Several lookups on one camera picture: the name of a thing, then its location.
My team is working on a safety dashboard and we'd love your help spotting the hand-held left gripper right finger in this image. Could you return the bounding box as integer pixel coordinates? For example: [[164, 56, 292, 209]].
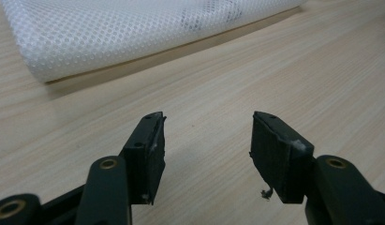
[[249, 111, 316, 204]]

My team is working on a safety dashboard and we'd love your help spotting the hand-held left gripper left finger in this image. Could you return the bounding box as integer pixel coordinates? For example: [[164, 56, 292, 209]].
[[119, 111, 168, 206]]

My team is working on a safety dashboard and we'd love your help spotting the white mesh bag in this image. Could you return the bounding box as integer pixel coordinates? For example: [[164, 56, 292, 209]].
[[0, 0, 308, 84]]

